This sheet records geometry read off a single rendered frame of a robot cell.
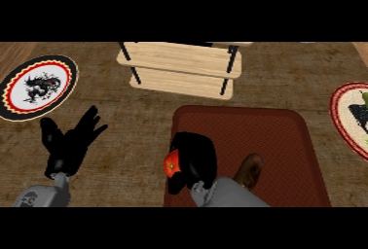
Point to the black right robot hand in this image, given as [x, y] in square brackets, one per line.
[196, 152]

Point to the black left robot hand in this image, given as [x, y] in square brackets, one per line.
[71, 142]

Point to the red tomato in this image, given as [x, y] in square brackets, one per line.
[171, 164]

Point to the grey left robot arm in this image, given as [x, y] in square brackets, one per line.
[43, 194]

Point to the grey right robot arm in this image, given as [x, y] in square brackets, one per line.
[229, 194]

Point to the dark red tray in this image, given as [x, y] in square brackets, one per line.
[278, 152]

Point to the wooden tiered shelf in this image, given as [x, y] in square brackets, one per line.
[183, 66]

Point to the brown rounded object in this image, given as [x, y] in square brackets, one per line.
[249, 171]

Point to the black rimmed dragon plate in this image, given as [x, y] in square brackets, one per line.
[38, 87]

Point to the red rimmed patterned plate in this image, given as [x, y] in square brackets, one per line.
[351, 116]

